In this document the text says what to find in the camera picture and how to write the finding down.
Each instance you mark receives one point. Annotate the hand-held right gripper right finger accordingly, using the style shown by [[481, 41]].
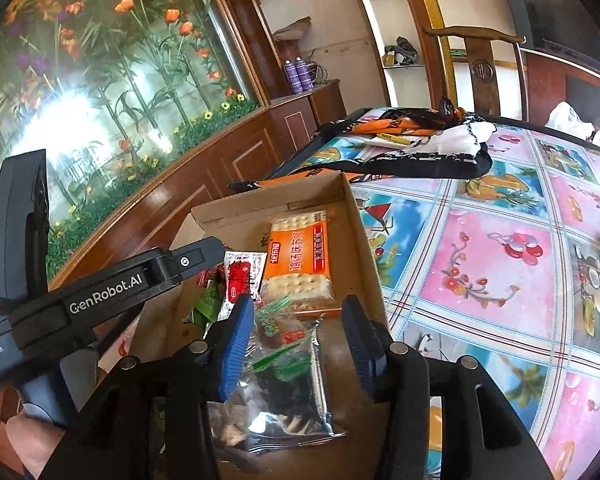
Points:
[[360, 350]]

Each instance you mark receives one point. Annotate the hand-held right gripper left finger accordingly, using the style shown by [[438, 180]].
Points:
[[235, 350]]

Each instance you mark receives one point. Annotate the silver dark snack packet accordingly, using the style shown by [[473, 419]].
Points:
[[290, 395]]

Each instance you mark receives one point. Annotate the orange cracker packet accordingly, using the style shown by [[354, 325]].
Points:
[[295, 260]]

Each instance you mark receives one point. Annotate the cardboard box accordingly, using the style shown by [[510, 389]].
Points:
[[310, 195]]

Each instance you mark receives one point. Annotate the person's left hand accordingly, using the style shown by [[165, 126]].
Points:
[[30, 450]]

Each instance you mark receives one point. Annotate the small green snack packet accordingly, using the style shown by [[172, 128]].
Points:
[[207, 305]]

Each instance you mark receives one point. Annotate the clear green print packet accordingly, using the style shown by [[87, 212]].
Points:
[[285, 327]]

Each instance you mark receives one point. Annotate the red white snack packet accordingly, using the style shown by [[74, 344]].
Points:
[[240, 280]]

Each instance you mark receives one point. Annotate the clear brown snack packet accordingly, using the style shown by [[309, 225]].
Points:
[[230, 425]]

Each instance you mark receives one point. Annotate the printed tablecloth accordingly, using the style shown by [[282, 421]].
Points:
[[480, 260]]

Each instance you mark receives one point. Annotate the black orange printed scarf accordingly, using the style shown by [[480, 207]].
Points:
[[430, 165]]

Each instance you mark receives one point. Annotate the wooden cabinet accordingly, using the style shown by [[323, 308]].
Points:
[[240, 145]]

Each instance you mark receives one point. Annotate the yellow pen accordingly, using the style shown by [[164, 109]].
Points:
[[395, 138]]

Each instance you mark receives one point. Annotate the purple spray can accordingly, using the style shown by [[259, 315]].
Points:
[[305, 76], [291, 77]]

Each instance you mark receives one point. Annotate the dark bag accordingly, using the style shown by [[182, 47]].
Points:
[[402, 52]]

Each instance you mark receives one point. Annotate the wooden chair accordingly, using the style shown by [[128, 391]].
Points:
[[481, 70]]

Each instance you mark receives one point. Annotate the large white plastic bag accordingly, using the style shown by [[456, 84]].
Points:
[[565, 117]]

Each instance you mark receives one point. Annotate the brown bag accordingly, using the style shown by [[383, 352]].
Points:
[[292, 30]]

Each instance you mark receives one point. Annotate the black flat television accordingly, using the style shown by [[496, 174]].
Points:
[[570, 10]]

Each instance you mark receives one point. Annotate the flower wall mural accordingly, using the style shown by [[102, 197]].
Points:
[[105, 60]]

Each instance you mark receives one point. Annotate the wall shelf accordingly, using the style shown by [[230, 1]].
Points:
[[405, 66]]

